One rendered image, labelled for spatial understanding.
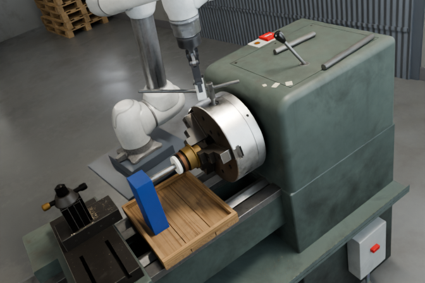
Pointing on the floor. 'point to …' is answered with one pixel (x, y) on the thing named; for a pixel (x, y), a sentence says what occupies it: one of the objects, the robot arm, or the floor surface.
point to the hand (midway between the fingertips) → (200, 89)
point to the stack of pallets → (66, 2)
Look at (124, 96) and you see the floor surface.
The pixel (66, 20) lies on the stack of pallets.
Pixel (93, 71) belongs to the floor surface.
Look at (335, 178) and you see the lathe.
